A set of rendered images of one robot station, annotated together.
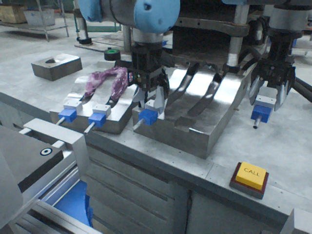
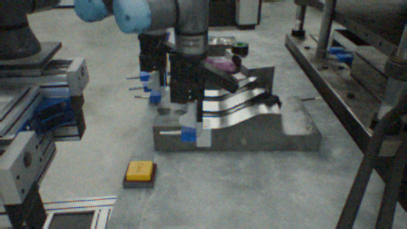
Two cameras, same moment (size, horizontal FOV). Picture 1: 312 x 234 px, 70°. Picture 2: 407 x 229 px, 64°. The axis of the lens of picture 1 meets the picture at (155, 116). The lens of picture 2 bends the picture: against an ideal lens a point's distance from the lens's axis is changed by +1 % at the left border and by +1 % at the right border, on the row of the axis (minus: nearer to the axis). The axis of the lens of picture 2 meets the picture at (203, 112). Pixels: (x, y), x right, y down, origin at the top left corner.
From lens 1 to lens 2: 93 cm
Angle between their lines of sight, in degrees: 50
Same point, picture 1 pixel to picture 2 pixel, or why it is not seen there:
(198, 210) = not seen: hidden behind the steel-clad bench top
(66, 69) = (216, 51)
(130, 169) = not seen: hidden behind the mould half
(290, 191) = (144, 204)
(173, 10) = (89, 11)
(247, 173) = (135, 165)
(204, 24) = (384, 47)
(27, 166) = (24, 62)
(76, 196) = (56, 100)
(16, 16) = not seen: outside the picture
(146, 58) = (143, 44)
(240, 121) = (240, 157)
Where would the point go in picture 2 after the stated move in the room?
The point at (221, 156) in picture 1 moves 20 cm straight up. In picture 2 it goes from (165, 157) to (161, 97)
